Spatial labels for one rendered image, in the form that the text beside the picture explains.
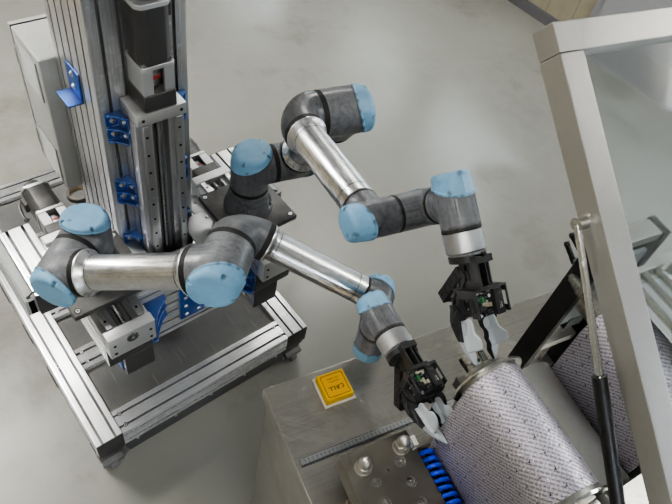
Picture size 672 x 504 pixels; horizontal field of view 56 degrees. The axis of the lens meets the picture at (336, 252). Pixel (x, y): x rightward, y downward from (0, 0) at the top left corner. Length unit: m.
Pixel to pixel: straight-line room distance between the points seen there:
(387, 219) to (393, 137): 2.51
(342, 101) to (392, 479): 0.83
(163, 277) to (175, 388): 0.91
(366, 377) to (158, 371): 0.98
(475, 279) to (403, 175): 2.33
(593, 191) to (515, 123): 3.47
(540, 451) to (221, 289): 0.70
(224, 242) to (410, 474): 0.62
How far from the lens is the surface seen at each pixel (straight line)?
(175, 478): 2.41
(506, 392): 1.18
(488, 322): 1.24
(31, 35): 1.96
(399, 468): 1.36
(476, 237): 1.16
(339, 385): 1.53
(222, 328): 2.44
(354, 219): 1.15
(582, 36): 0.67
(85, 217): 1.67
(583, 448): 1.29
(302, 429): 1.50
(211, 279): 1.34
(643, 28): 0.73
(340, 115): 1.48
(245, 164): 1.81
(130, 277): 1.49
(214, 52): 4.12
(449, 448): 1.34
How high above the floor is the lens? 2.26
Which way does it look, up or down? 49 degrees down
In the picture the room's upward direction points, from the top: 14 degrees clockwise
